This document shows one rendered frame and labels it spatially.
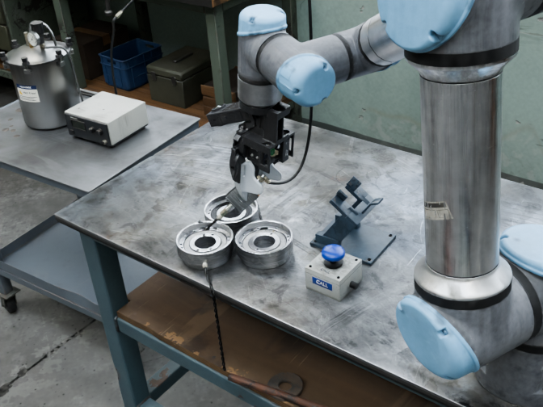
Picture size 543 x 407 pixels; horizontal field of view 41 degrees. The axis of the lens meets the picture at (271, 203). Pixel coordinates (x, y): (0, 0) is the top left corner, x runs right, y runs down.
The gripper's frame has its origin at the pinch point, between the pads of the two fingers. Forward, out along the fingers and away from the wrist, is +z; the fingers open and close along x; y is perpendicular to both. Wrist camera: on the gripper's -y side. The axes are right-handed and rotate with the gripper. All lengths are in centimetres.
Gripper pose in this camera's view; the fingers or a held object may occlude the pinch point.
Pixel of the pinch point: (248, 188)
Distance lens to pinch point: 133.6
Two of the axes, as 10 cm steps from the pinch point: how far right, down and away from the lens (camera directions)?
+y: 7.9, 4.0, -4.7
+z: -0.3, 7.9, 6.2
